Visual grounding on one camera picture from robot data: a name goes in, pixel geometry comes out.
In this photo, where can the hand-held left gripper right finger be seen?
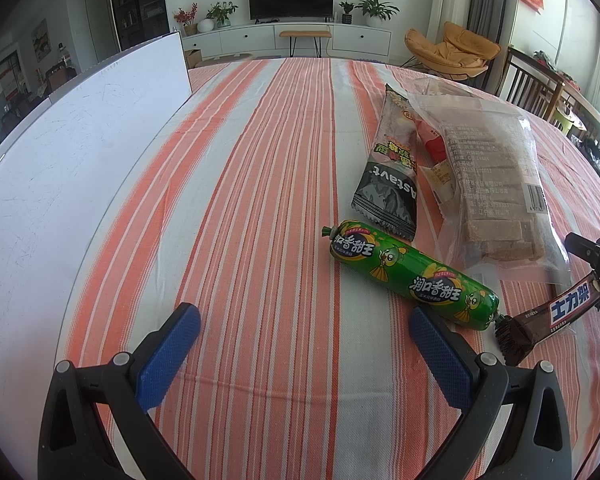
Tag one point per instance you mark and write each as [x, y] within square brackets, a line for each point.
[440, 360]

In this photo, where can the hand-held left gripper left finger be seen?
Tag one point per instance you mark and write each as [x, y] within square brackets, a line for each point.
[167, 355]

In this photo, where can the brown chocolate bar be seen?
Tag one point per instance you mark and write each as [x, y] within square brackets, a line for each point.
[545, 325]

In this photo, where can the green sausage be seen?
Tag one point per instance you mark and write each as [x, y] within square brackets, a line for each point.
[405, 270]

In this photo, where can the clear bag of biscuits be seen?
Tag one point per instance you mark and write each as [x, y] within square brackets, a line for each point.
[495, 185]

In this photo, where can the black snack packet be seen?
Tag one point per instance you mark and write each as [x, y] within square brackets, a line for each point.
[385, 190]

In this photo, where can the red snack packet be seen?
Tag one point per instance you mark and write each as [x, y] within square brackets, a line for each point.
[432, 142]

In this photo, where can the cluttered dining table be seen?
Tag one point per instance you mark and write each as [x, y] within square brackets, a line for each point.
[590, 110]

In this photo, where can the wooden dining chair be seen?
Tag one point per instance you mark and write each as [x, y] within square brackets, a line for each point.
[532, 80]

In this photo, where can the orange striped tablecloth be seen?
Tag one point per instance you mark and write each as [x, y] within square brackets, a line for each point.
[280, 200]

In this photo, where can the white board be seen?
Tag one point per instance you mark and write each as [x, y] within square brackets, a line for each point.
[55, 185]

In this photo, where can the orange lounge chair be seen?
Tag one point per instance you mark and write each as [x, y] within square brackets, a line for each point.
[455, 50]

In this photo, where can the grey curtain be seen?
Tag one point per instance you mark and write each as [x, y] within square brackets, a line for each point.
[490, 10]

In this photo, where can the white curtain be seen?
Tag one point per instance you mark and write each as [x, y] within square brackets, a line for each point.
[452, 0]

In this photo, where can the cardboard box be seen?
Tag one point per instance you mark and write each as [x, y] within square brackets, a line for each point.
[193, 58]

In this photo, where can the large plant in white pot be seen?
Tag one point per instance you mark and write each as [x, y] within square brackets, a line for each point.
[375, 10]

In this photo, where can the white television cabinet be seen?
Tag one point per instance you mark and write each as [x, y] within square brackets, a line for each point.
[250, 40]

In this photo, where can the white round vase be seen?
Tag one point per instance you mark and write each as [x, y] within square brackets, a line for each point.
[205, 25]

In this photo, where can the white door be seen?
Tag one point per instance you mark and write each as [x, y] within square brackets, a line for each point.
[96, 25]

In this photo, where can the small plant in dark pot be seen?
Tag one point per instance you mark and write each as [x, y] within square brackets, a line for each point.
[346, 12]

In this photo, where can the red flower plant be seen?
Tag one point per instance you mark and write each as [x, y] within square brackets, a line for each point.
[186, 17]

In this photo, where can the green potted plant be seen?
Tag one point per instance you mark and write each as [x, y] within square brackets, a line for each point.
[222, 12]

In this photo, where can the wooden bench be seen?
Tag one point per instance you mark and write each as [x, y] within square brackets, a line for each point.
[305, 34]

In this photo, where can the dark bookcase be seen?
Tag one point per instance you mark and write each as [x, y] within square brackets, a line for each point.
[135, 5]

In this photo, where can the framed wall picture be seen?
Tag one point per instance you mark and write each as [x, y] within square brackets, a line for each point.
[40, 37]

